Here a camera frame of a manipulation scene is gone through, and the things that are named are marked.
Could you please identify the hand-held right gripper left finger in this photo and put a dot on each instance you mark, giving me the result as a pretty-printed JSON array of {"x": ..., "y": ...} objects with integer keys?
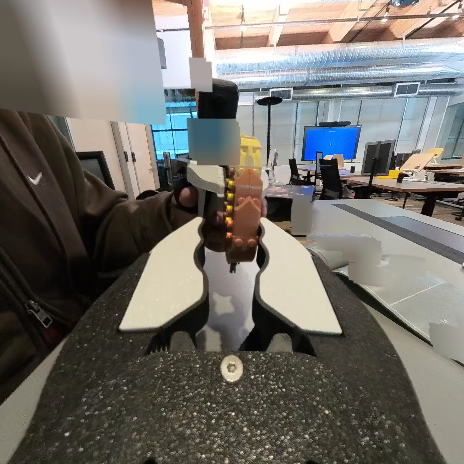
[{"x": 166, "y": 282}]

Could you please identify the black office chair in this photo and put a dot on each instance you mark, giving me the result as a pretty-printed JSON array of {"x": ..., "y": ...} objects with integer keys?
[
  {"x": 330, "y": 177},
  {"x": 297, "y": 170}
]

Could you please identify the person's brown jacket torso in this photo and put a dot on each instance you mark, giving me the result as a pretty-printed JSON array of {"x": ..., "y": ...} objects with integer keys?
[{"x": 43, "y": 217}]

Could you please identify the silver ventilation duct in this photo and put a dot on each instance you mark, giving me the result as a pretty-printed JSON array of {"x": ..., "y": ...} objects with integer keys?
[{"x": 326, "y": 61}]

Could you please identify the black framed panel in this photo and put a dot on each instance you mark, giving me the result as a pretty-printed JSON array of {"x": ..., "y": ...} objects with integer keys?
[{"x": 96, "y": 168}]

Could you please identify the ceiling air vent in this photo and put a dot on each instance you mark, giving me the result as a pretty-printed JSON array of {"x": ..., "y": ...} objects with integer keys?
[
  {"x": 281, "y": 93},
  {"x": 406, "y": 89}
]

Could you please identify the black box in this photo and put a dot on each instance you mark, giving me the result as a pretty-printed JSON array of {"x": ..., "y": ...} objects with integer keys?
[{"x": 282, "y": 203}]

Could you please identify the grey desk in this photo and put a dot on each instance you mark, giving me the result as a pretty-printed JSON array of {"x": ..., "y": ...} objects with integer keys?
[{"x": 435, "y": 391}]

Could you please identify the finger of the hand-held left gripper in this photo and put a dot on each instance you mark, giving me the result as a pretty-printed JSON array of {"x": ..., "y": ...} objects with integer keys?
[
  {"x": 206, "y": 179},
  {"x": 265, "y": 179}
]

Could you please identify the yellow box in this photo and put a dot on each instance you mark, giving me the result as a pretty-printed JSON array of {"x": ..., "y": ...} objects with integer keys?
[{"x": 395, "y": 174}]

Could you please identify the wooden office table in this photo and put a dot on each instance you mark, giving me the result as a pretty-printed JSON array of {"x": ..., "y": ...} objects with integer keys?
[{"x": 417, "y": 185}]

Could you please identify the tilted light wooden board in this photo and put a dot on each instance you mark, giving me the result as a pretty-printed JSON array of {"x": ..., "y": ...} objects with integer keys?
[{"x": 422, "y": 159}]

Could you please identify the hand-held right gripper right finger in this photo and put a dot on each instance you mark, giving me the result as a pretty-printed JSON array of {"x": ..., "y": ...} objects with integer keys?
[{"x": 297, "y": 286}]

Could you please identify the large blue display screen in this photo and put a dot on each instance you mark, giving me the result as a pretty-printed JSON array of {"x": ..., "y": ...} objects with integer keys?
[{"x": 331, "y": 143}]

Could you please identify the black computer monitor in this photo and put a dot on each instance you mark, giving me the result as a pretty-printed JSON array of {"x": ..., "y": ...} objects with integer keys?
[{"x": 379, "y": 156}]

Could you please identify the person's left hand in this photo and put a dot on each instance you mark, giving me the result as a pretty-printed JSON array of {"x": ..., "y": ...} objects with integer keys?
[{"x": 215, "y": 232}]

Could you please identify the person's left forearm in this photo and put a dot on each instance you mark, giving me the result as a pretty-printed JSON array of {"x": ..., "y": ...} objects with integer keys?
[{"x": 145, "y": 221}]

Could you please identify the brown and tan brick model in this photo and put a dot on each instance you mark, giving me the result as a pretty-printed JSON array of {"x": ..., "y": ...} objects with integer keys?
[{"x": 246, "y": 203}]

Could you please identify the black floor lamp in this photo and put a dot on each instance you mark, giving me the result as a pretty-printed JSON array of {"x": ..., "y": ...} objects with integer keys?
[{"x": 270, "y": 127}]

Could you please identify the wooden building column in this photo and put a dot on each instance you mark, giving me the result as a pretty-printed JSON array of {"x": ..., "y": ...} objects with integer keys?
[{"x": 197, "y": 29}]

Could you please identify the white double door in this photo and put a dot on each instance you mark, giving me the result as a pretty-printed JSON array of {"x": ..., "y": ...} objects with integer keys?
[{"x": 134, "y": 156}]

